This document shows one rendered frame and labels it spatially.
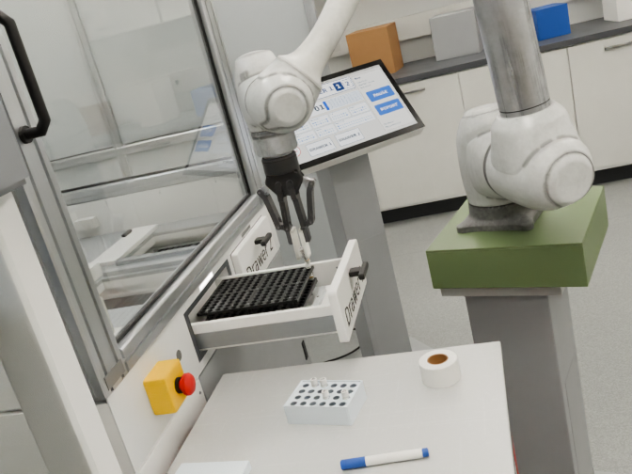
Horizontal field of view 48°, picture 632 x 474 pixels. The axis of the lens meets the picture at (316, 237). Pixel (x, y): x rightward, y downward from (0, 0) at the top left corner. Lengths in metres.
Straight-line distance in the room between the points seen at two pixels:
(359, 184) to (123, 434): 1.49
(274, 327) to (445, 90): 3.09
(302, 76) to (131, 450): 0.70
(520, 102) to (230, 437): 0.83
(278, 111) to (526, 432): 1.08
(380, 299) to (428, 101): 1.98
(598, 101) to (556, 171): 3.07
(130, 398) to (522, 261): 0.86
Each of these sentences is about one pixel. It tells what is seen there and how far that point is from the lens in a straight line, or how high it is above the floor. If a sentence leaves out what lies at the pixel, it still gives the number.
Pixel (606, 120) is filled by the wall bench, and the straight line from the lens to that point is 4.51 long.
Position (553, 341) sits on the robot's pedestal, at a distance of 1.76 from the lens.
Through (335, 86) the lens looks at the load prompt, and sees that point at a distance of 2.48.
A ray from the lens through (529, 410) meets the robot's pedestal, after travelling 1.89.
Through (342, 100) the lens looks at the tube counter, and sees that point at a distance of 2.45.
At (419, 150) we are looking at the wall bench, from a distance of 4.42.
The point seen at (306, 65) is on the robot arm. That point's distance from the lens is 1.31.
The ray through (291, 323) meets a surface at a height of 0.87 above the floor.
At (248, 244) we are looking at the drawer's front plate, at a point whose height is 0.92.
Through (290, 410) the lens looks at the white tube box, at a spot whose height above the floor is 0.79.
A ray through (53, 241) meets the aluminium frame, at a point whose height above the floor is 1.21.
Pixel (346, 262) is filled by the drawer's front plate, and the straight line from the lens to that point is 1.48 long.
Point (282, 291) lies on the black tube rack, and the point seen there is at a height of 0.90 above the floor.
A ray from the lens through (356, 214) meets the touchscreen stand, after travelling 2.50.
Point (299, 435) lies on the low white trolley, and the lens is 1.27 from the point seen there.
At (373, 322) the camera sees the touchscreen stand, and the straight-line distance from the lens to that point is 2.63.
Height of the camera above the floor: 1.45
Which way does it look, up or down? 18 degrees down
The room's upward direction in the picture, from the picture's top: 14 degrees counter-clockwise
